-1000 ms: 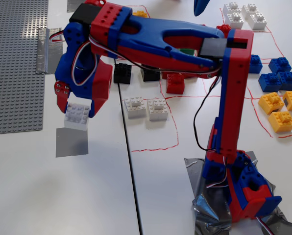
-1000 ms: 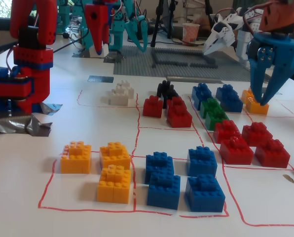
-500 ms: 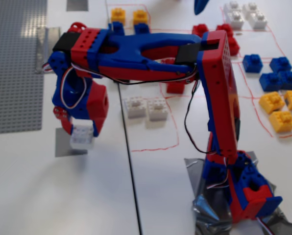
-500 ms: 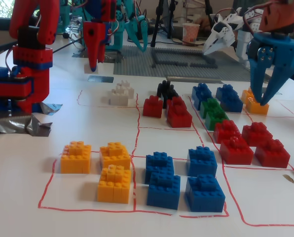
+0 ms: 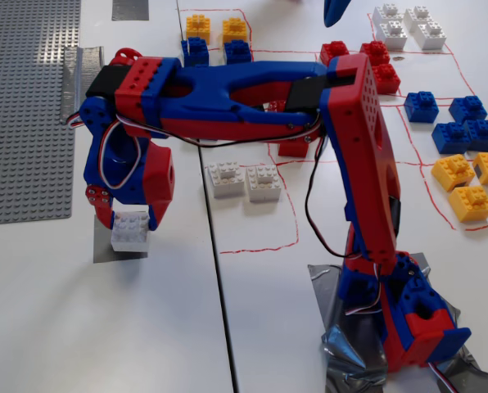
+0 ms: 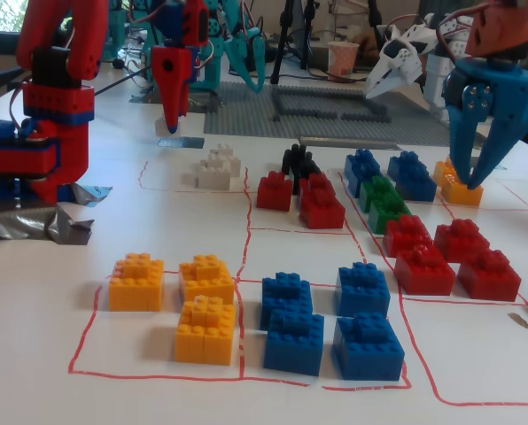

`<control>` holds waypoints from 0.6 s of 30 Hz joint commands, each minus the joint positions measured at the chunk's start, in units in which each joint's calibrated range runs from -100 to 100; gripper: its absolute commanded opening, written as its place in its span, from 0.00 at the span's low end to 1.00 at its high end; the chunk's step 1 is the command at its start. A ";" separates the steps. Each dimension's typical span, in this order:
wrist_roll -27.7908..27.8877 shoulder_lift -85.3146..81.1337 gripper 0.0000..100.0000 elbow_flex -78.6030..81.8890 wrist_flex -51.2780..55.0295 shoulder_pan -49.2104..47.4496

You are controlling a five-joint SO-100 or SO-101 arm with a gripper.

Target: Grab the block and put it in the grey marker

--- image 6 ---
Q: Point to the blue red gripper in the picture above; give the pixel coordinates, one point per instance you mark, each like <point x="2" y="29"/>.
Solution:
<point x="172" y="73"/>

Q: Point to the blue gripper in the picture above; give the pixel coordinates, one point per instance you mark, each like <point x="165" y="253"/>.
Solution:
<point x="505" y="93"/>

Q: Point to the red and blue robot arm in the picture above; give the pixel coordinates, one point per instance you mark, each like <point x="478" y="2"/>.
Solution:
<point x="64" y="146"/>

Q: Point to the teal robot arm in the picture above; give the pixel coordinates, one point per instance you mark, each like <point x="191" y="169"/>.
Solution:
<point x="117" y="33"/>
<point x="214" y="57"/>

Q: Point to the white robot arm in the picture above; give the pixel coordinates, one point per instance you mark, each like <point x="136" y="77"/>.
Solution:
<point x="439" y="75"/>

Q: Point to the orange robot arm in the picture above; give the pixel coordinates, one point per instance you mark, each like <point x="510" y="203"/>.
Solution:
<point x="503" y="26"/>

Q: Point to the blue lego block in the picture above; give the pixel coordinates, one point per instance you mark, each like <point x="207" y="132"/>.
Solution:
<point x="412" y="181"/>
<point x="286" y="296"/>
<point x="357" y="175"/>
<point x="363" y="152"/>
<point x="292" y="343"/>
<point x="368" y="350"/>
<point x="361" y="290"/>
<point x="408" y="155"/>

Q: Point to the yellow lego block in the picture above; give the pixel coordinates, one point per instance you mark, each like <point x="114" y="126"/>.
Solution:
<point x="135" y="285"/>
<point x="206" y="278"/>
<point x="461" y="195"/>
<point x="204" y="332"/>
<point x="442" y="170"/>

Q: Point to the black lego block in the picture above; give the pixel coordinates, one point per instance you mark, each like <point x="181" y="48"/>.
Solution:
<point x="310" y="164"/>
<point x="287" y="155"/>

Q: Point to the green lego block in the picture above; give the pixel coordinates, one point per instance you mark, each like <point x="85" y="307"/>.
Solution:
<point x="390" y="218"/>
<point x="379" y="189"/>

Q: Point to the red lego block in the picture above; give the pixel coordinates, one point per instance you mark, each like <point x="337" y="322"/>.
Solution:
<point x="321" y="213"/>
<point x="423" y="272"/>
<point x="273" y="192"/>
<point x="461" y="241"/>
<point x="321" y="180"/>
<point x="406" y="235"/>
<point x="487" y="276"/>

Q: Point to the grey lego baseplate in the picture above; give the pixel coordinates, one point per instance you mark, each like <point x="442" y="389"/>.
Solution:
<point x="246" y="119"/>

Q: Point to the black tripod stand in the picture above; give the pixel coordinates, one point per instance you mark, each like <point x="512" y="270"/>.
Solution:
<point x="283" y="40"/>

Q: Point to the small grey tape patch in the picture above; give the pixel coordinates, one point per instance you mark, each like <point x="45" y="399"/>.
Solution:
<point x="498" y="167"/>

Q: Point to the pink dotted paper cup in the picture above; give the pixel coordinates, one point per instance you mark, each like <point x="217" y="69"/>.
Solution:
<point x="343" y="59"/>

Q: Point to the black stand pole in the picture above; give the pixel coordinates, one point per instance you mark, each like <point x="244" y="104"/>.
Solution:
<point x="374" y="17"/>

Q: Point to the black microphone on rod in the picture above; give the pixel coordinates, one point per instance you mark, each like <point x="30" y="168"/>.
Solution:
<point x="118" y="64"/>

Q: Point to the small brown scrap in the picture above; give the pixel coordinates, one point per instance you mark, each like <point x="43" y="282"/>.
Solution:
<point x="518" y="319"/>

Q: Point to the crumpled silver duct tape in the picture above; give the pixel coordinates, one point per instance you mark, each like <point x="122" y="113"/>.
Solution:
<point x="206" y="104"/>
<point x="38" y="221"/>

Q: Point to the dark grey brick wall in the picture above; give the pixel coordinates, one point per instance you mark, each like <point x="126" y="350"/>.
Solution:
<point x="308" y="95"/>

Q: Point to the long grey duct tape strip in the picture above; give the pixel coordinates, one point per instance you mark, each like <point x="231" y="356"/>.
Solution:
<point x="348" y="142"/>

